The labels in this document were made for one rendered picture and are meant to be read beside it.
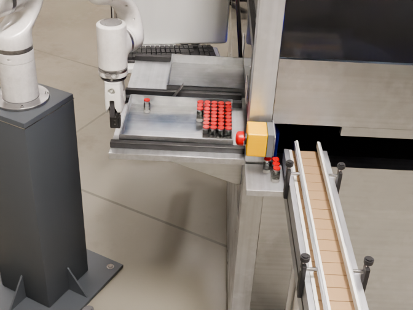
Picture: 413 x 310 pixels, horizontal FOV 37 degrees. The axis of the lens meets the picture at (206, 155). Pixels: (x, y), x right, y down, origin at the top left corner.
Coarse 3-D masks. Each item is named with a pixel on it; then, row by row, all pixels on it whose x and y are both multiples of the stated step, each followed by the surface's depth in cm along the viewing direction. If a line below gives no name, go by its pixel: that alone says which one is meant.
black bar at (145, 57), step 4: (136, 56) 233; (140, 56) 233; (144, 56) 233; (148, 56) 233; (152, 56) 233; (156, 56) 233; (160, 56) 233; (164, 56) 233; (168, 56) 233; (144, 60) 234; (148, 60) 234; (152, 60) 234; (156, 60) 234; (160, 60) 234; (164, 60) 234; (168, 60) 233
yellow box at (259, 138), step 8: (248, 128) 165; (256, 128) 165; (264, 128) 165; (272, 128) 165; (248, 136) 163; (256, 136) 162; (264, 136) 162; (272, 136) 162; (248, 144) 164; (256, 144) 164; (264, 144) 164; (272, 144) 164; (248, 152) 165; (256, 152) 165; (264, 152) 165; (272, 152) 165
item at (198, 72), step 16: (176, 64) 232; (192, 64) 233; (208, 64) 233; (224, 64) 233; (240, 64) 233; (176, 80) 221; (192, 80) 221; (208, 80) 222; (224, 80) 222; (240, 80) 223
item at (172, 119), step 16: (144, 96) 203; (160, 96) 203; (128, 112) 198; (160, 112) 200; (176, 112) 201; (192, 112) 201; (128, 128) 191; (144, 128) 191; (160, 128) 192; (176, 128) 192; (192, 128) 193; (224, 144) 182
